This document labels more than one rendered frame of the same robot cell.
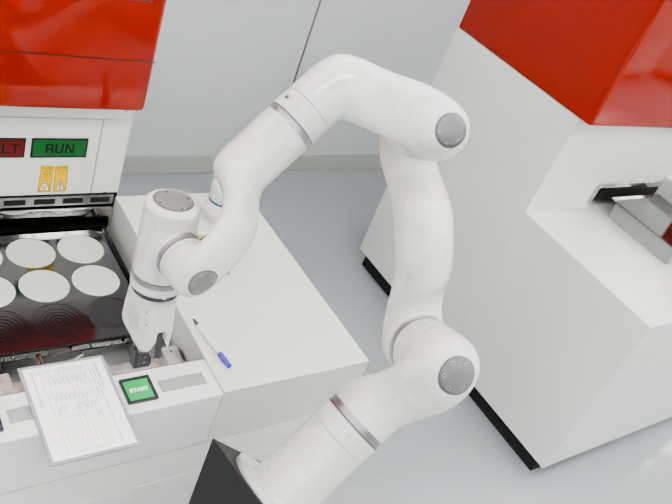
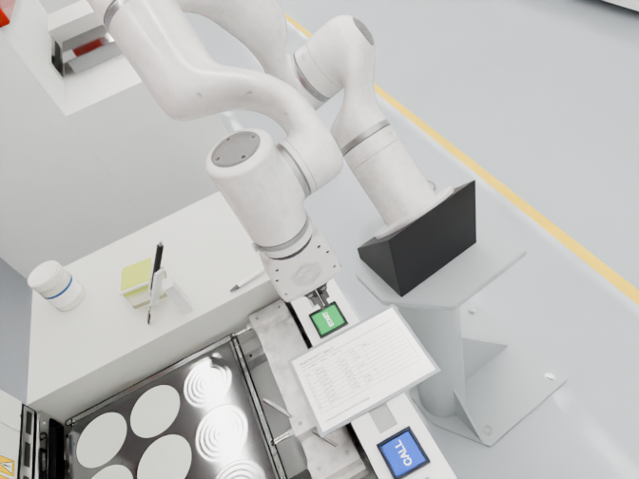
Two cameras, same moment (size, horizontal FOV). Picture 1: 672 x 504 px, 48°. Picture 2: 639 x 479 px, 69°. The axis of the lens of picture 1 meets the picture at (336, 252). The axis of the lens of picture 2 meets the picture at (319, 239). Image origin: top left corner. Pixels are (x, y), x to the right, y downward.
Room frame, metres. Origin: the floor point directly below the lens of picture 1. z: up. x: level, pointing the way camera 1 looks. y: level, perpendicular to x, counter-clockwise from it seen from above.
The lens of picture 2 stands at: (0.60, 0.59, 1.65)
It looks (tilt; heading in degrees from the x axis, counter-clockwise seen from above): 46 degrees down; 307
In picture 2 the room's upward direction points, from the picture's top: 21 degrees counter-clockwise
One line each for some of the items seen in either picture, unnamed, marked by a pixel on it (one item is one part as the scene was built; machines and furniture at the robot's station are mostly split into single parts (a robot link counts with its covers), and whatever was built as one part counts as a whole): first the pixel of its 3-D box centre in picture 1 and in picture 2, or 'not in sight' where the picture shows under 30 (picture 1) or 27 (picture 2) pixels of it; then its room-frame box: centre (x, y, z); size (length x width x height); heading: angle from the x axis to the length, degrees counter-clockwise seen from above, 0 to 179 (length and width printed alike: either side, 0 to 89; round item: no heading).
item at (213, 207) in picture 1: (222, 200); (57, 286); (1.53, 0.30, 1.01); 0.07 x 0.07 x 0.10
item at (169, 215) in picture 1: (167, 237); (261, 185); (0.92, 0.25, 1.30); 0.09 x 0.08 x 0.13; 52
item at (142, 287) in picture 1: (157, 277); (280, 230); (0.92, 0.25, 1.22); 0.09 x 0.08 x 0.03; 45
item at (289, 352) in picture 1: (228, 298); (179, 288); (1.34, 0.19, 0.89); 0.62 x 0.35 x 0.14; 45
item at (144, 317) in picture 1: (151, 307); (297, 256); (0.91, 0.24, 1.16); 0.10 x 0.07 x 0.11; 45
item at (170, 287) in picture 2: not in sight; (164, 292); (1.23, 0.28, 1.03); 0.06 x 0.04 x 0.13; 45
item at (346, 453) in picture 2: (3, 396); (335, 463); (0.85, 0.44, 0.89); 0.08 x 0.03 x 0.03; 45
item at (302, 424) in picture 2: not in sight; (315, 418); (0.90, 0.38, 0.89); 0.08 x 0.03 x 0.03; 45
